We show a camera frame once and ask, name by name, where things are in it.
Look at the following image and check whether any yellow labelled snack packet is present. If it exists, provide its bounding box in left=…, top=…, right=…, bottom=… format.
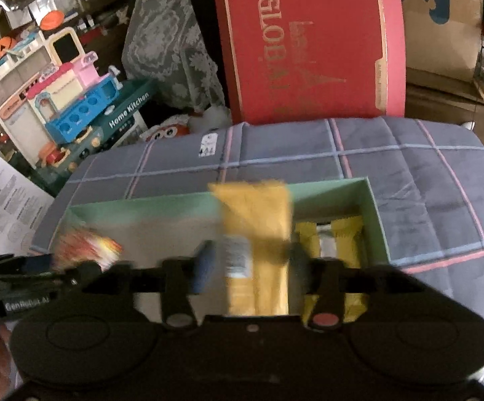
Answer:
left=208, top=179, right=295, bottom=318

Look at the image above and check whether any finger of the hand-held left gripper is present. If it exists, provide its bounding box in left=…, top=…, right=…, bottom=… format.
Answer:
left=0, top=253, right=82, bottom=287

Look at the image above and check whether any grey lace cloth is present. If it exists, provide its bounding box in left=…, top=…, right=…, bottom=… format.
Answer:
left=121, top=0, right=226, bottom=114

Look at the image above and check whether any pastel toy kitchen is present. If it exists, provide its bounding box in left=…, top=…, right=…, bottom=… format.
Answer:
left=0, top=27, right=123, bottom=170

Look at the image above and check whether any colourful yellow red snack packet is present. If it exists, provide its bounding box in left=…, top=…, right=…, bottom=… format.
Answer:
left=52, top=226, right=124, bottom=272

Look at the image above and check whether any yellow silver-seam snack packet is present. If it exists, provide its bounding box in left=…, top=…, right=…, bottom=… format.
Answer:
left=294, top=216, right=370, bottom=327

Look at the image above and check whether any orange pumpkin toy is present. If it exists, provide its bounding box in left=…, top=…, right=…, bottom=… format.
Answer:
left=0, top=35, right=19, bottom=61

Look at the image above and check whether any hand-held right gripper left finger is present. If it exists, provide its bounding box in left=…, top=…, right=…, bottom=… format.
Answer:
left=81, top=240, right=218, bottom=328

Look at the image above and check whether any green cardboard box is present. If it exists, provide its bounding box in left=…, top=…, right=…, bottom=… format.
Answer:
left=47, top=177, right=391, bottom=316

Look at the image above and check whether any orange disc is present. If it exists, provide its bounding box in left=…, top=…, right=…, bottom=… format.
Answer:
left=41, top=10, right=66, bottom=28

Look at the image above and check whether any teal toy carton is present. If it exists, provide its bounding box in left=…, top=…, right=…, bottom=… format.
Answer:
left=37, top=79, right=160, bottom=195

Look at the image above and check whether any wooden shelf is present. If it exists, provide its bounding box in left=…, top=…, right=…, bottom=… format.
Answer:
left=405, top=67, right=484, bottom=138

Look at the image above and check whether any white printed paper sheet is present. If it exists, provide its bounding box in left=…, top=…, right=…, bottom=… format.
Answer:
left=0, top=134, right=54, bottom=257

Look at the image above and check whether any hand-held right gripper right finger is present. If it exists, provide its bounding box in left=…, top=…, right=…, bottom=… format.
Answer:
left=288, top=242, right=427, bottom=330

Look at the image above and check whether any plaid grey blanket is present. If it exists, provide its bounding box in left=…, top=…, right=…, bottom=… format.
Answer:
left=31, top=116, right=484, bottom=401

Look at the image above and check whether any red gift box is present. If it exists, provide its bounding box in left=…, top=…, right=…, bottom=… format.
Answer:
left=213, top=0, right=406, bottom=126

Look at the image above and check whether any brown cardboard box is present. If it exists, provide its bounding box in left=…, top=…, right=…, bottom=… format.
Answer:
left=396, top=0, right=484, bottom=84

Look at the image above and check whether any red white plush toy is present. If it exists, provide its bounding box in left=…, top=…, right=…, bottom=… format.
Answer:
left=141, top=113, right=209, bottom=143

